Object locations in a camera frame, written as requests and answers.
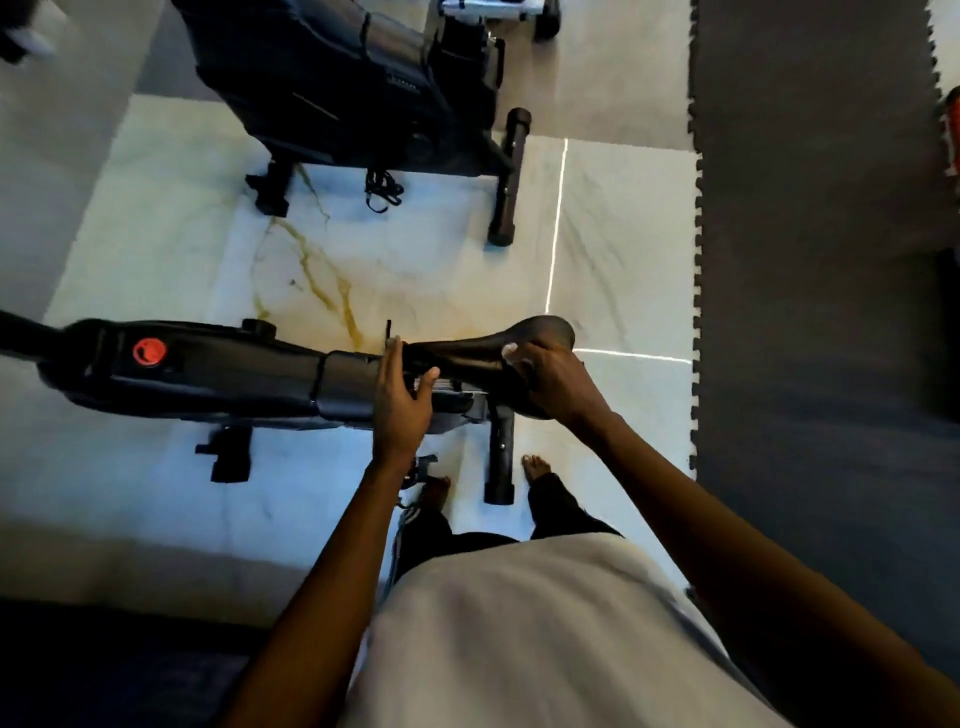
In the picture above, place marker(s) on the black interlocking foam mat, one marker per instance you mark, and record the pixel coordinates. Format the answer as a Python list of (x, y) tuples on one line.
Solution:
[(825, 300)]

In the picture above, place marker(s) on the person's left forearm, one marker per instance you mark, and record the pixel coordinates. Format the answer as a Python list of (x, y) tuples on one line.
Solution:
[(315, 615)]

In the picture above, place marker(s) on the small white wipe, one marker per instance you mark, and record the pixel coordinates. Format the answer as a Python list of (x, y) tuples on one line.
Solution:
[(510, 354)]

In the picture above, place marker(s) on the person's left hand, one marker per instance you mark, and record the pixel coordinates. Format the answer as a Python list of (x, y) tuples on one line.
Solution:
[(398, 413)]

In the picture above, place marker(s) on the person's bare foot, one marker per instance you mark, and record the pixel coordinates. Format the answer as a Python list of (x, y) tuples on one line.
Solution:
[(435, 492), (537, 467)]

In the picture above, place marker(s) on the person's right hand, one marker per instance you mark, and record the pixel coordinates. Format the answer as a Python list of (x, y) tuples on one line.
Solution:
[(558, 387)]

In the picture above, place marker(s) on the black striped trousers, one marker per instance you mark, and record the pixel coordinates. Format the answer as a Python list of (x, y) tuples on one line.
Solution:
[(495, 525)]

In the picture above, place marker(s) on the person's right forearm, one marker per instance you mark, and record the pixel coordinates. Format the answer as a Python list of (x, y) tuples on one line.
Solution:
[(765, 570)]

